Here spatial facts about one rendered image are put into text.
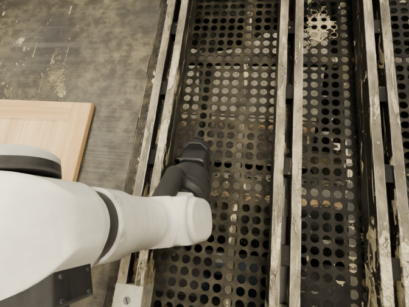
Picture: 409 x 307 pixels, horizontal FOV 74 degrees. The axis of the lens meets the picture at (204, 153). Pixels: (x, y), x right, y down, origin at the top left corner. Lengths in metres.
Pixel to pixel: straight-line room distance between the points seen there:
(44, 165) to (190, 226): 0.20
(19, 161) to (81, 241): 0.07
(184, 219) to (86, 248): 0.16
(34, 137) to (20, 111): 0.10
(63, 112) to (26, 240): 0.68
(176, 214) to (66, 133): 0.55
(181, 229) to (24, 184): 0.20
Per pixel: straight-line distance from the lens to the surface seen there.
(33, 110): 0.94
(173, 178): 0.44
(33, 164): 0.24
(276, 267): 0.60
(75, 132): 0.83
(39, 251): 0.22
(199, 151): 0.57
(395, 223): 0.67
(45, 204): 0.23
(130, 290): 0.64
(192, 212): 0.37
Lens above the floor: 1.49
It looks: 22 degrees down
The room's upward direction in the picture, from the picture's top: straight up
